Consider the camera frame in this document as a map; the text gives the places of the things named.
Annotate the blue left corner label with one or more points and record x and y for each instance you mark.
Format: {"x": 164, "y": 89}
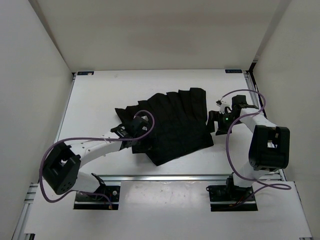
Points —
{"x": 85, "y": 73}

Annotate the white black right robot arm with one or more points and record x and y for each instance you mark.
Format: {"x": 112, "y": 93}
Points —
{"x": 270, "y": 144}

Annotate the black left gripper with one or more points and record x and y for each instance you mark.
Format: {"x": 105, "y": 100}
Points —
{"x": 145, "y": 130}

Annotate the blue corner label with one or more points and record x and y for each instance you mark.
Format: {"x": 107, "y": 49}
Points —
{"x": 85, "y": 73}
{"x": 233, "y": 71}

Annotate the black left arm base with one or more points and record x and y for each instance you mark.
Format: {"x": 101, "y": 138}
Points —
{"x": 98, "y": 202}

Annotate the black pleated skirt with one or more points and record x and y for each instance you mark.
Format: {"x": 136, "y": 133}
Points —
{"x": 180, "y": 124}

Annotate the blue right corner label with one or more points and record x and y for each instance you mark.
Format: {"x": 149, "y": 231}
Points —
{"x": 233, "y": 71}

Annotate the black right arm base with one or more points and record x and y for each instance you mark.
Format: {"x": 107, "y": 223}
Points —
{"x": 231, "y": 198}

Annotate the white front cover board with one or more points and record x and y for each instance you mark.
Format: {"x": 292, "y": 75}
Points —
{"x": 170, "y": 211}

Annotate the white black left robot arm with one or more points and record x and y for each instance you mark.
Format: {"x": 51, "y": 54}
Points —
{"x": 62, "y": 166}

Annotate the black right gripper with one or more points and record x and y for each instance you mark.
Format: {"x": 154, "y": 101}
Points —
{"x": 214, "y": 116}

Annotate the aluminium table rail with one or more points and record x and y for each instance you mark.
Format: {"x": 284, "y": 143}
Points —
{"x": 162, "y": 178}

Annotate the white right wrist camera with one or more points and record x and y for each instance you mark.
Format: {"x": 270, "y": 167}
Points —
{"x": 224, "y": 107}

